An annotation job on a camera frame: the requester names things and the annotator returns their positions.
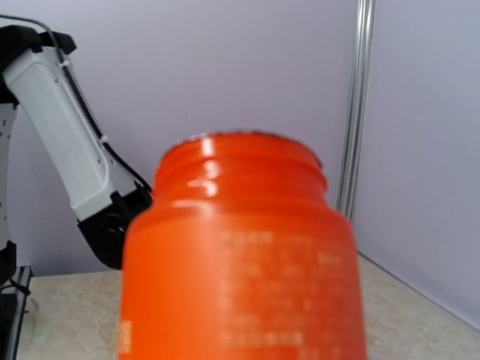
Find orange pill bottle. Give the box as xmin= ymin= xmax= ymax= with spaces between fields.
xmin=117 ymin=132 xmax=368 ymax=359

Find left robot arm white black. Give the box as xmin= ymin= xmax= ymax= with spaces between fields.
xmin=1 ymin=25 xmax=152 ymax=270

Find left aluminium frame post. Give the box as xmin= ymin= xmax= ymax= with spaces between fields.
xmin=336 ymin=0 xmax=376 ymax=220

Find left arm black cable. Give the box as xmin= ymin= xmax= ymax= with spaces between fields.
xmin=0 ymin=13 xmax=153 ymax=192

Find front aluminium rail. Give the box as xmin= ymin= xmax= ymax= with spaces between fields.
xmin=1 ymin=265 xmax=33 ymax=360

